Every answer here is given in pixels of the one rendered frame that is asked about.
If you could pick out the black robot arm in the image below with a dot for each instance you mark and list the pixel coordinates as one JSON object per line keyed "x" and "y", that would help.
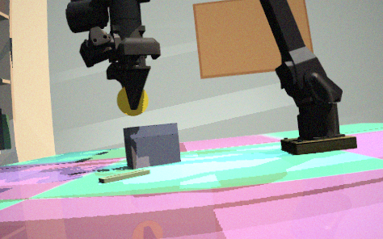
{"x": 301, "y": 74}

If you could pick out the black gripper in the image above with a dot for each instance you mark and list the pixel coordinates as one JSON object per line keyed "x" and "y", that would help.
{"x": 131, "y": 70}

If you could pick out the gold coin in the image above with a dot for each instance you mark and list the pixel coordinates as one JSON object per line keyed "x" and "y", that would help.
{"x": 123, "y": 104}

